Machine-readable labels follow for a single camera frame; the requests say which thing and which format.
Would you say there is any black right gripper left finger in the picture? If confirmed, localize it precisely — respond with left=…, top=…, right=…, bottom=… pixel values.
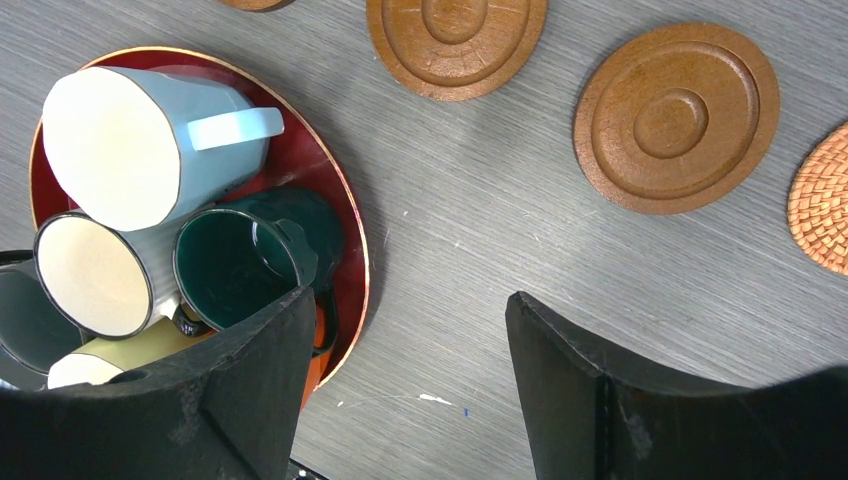
left=1, top=287, right=315, bottom=479

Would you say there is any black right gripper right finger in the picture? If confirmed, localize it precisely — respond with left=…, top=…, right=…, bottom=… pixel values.
left=505, top=292, right=847, bottom=479

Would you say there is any grey glass mug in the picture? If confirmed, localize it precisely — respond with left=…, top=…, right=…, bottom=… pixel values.
left=1, top=250, right=87, bottom=374

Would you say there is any wooden coaster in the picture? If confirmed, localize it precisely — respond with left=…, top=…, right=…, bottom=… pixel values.
left=573, top=23, right=781, bottom=215
left=219, top=0, right=294, bottom=13
left=365, top=0, right=548, bottom=101

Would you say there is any woven rattan coaster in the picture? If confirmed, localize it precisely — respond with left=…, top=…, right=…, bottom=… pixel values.
left=787, top=125, right=847, bottom=275

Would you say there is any orange mug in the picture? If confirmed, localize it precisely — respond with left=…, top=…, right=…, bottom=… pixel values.
left=300, top=290, right=339, bottom=410

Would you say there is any pale yellow mug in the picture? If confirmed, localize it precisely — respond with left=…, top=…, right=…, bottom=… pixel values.
left=47, top=320, right=214, bottom=389

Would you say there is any dark green mug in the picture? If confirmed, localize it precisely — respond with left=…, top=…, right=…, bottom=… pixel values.
left=173, top=187, right=345, bottom=330

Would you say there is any white ribbed mug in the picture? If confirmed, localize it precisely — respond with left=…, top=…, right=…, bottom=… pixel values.
left=34, top=210, right=182, bottom=339

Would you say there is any red round tray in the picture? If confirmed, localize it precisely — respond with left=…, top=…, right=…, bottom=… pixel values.
left=28, top=45, right=370, bottom=392

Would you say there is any light blue mug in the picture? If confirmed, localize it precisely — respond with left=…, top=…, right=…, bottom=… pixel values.
left=42, top=67, right=285, bottom=231

